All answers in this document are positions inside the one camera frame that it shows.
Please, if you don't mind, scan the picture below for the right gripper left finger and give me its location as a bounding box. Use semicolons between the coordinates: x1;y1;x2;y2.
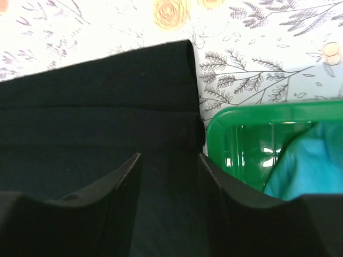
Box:
1;154;141;256

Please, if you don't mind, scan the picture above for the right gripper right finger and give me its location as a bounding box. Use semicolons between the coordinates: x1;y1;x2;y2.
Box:
198;154;342;256

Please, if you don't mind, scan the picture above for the black t shirt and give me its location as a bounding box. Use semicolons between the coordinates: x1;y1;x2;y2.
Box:
1;40;209;256

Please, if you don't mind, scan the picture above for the green plastic bin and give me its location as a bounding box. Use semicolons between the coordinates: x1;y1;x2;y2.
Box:
206;100;342;191

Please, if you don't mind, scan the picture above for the cyan t shirt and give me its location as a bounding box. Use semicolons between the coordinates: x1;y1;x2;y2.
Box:
264;122;342;201

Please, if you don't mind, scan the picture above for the floral table mat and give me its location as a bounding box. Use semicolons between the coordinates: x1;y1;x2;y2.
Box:
0;0;343;129

